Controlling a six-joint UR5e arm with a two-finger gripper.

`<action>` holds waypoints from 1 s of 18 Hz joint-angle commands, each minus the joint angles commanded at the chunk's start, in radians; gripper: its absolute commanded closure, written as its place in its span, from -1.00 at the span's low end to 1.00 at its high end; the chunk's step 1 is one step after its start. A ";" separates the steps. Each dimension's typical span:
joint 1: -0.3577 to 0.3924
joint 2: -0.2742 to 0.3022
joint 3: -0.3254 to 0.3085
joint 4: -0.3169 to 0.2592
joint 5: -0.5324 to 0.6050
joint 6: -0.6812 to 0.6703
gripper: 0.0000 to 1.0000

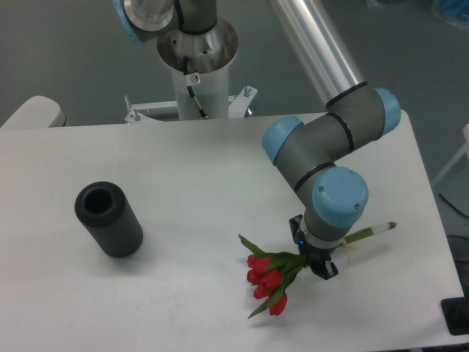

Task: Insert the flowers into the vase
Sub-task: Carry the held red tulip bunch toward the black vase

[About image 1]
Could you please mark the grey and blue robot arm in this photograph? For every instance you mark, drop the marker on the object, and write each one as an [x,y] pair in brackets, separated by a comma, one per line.
[305,154]

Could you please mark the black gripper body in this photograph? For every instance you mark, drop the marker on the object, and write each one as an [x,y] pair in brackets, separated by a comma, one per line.
[318,251]

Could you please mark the white furniture frame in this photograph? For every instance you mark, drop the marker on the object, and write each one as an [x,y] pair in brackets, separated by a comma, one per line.
[454,165]

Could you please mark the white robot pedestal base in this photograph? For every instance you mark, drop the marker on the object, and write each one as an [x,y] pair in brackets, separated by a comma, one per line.
[199,66]

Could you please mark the black device at table edge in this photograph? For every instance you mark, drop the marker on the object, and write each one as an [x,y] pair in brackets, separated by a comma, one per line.
[455,311]

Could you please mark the black ribbed cylindrical vase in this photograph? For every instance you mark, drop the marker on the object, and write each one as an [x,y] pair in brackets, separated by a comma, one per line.
[105,212]

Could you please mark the red tulip bouquet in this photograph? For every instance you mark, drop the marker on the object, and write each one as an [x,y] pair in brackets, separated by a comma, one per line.
[271,273]

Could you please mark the white chair back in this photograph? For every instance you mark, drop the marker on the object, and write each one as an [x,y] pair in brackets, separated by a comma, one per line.
[36,112]

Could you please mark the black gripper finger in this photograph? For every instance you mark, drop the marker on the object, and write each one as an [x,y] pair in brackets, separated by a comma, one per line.
[297,234]
[324,269]

